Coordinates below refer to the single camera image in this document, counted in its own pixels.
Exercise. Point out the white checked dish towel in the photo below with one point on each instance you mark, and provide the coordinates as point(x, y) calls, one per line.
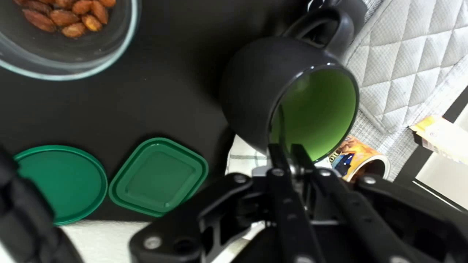
point(243, 159)

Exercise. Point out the black mug green inside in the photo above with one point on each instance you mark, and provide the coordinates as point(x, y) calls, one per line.
point(258, 89)

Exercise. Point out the clear glass cup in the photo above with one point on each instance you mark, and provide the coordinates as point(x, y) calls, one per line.
point(97, 54)

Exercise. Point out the green round lid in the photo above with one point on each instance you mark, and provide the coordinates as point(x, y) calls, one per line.
point(64, 184)

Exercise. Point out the black table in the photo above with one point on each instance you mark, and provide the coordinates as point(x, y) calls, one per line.
point(170, 97)

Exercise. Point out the brown almonds heap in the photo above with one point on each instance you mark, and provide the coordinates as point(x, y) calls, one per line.
point(64, 16)

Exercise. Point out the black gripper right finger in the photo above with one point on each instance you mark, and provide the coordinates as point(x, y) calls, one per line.
point(381, 220)

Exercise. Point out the grey quilted pot holder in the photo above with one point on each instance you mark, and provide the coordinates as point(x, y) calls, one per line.
point(410, 54)

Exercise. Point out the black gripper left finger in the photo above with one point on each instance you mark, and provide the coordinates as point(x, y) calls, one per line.
point(287, 214)

